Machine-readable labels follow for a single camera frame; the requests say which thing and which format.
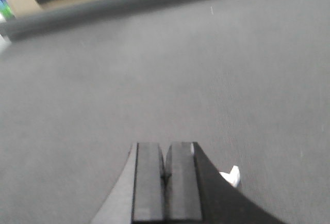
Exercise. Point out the black table mat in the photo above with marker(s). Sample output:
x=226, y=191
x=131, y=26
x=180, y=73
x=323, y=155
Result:
x=246, y=79

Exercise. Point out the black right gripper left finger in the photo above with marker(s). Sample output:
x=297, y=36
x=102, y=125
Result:
x=138, y=194

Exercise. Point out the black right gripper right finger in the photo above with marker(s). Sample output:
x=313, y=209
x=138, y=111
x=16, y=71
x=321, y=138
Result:
x=197, y=193

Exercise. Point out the white ring pipe clamp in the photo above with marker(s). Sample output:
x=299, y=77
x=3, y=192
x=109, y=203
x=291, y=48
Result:
x=233, y=177

